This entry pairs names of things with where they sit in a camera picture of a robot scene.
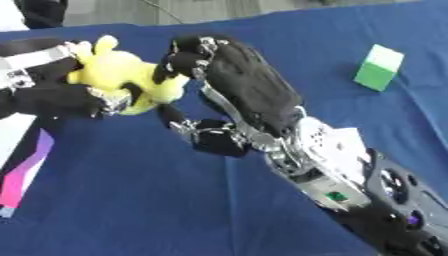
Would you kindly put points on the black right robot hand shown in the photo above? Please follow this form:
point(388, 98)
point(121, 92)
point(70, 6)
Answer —
point(251, 83)

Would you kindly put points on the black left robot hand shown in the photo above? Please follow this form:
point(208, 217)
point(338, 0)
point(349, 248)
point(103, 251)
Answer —
point(46, 96)

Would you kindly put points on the yellow soft toy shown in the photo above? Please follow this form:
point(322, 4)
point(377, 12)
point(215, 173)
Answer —
point(119, 75)

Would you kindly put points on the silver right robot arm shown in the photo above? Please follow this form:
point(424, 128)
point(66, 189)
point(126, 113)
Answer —
point(356, 186)

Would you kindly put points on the person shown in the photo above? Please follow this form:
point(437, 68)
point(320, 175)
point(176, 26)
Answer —
point(39, 12)

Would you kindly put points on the green and white block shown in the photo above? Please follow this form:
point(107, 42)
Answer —
point(379, 67)

